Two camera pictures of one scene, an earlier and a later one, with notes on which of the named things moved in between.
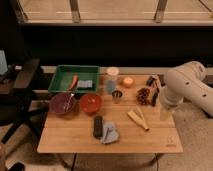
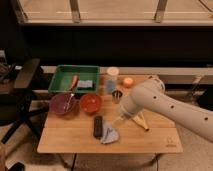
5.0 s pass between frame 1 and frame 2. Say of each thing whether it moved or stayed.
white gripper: moved
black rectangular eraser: stayed
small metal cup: stayed
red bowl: stayed
